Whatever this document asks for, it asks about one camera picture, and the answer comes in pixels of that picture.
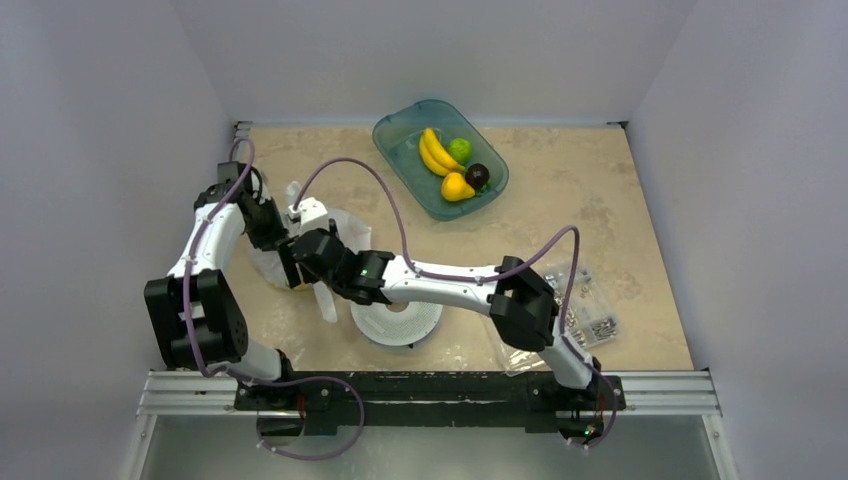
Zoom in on white plastic bag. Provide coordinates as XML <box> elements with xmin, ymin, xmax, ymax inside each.
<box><xmin>248</xmin><ymin>181</ymin><xmax>372</xmax><ymax>323</ymax></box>

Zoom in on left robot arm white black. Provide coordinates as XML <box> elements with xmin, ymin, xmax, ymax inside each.
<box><xmin>143</xmin><ymin>161</ymin><xmax>298</xmax><ymax>409</ymax></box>

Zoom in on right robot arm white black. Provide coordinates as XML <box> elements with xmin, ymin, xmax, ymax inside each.
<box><xmin>282</xmin><ymin>228</ymin><xmax>601</xmax><ymax>407</ymax></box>

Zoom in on yellow fake banana bunch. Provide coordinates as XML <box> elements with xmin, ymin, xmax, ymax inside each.
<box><xmin>419</xmin><ymin>128</ymin><xmax>465</xmax><ymax>177</ymax></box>

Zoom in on yellow fake pear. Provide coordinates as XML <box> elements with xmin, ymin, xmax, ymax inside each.
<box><xmin>440</xmin><ymin>172</ymin><xmax>476</xmax><ymax>202</ymax></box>

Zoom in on green fake lime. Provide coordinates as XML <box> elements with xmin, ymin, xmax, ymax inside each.
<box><xmin>447</xmin><ymin>137</ymin><xmax>473</xmax><ymax>165</ymax></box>

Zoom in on dark purple fake plum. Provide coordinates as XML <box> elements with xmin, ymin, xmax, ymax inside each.
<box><xmin>464</xmin><ymin>163</ymin><xmax>490</xmax><ymax>191</ymax></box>

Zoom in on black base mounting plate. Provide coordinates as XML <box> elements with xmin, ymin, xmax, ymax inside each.
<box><xmin>234</xmin><ymin>371</ymin><xmax>627</xmax><ymax>440</ymax></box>

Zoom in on teal plastic tray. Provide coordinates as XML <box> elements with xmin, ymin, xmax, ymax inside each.
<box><xmin>372</xmin><ymin>99</ymin><xmax>509</xmax><ymax>221</ymax></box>

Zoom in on clear plastic screw box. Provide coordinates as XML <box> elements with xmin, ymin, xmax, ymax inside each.
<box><xmin>483</xmin><ymin>262</ymin><xmax>620</xmax><ymax>376</ymax></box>

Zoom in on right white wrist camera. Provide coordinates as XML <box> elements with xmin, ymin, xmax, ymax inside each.
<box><xmin>286</xmin><ymin>197</ymin><xmax>330</xmax><ymax>235</ymax></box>

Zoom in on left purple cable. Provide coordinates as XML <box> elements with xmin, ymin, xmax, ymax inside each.
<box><xmin>182</xmin><ymin>137</ymin><xmax>364</xmax><ymax>462</ymax></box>

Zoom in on purple cable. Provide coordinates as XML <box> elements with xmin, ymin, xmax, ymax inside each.
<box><xmin>182</xmin><ymin>137</ymin><xmax>364</xmax><ymax>462</ymax></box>
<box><xmin>291</xmin><ymin>156</ymin><xmax>619</xmax><ymax>452</ymax></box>

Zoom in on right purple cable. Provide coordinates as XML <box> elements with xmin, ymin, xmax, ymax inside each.
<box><xmin>291</xmin><ymin>156</ymin><xmax>619</xmax><ymax>452</ymax></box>

